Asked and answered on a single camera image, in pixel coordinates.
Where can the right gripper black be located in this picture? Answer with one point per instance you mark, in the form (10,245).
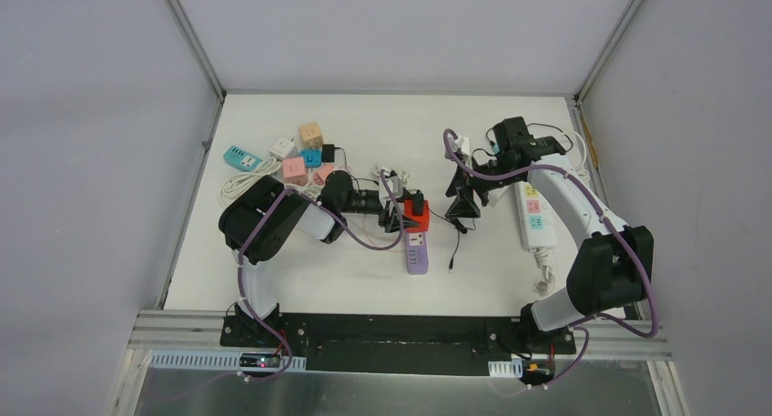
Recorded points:
(464,205)

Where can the red cube socket adapter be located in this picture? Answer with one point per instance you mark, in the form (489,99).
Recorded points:
(417,216)

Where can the black mounting base plate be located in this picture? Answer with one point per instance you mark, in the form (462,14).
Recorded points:
(390,344)

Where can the long white power strip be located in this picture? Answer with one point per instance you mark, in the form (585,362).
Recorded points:
(537,232)

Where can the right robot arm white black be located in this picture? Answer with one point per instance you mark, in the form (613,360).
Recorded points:
(613,264)

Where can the purple power strip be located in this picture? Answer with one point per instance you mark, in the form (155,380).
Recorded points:
(417,257)

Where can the blue plug adapter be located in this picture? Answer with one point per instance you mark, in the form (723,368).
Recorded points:
(312,158)

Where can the teal power strip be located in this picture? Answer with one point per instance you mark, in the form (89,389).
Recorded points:
(247,164)

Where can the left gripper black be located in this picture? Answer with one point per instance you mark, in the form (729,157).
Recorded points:
(386,210)

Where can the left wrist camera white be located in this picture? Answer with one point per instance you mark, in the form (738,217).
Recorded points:
(390,190)

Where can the pink cube socket adapter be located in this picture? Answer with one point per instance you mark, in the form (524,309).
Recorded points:
(321,174)

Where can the beige cube adapter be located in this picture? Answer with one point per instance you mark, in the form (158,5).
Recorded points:
(311,136)

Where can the white cube adapter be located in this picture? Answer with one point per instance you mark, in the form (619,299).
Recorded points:
(284,148)

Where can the light pink cube adapter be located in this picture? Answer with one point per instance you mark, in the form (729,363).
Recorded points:
(294,171)

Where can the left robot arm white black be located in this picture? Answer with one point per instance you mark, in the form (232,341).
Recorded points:
(256,226)

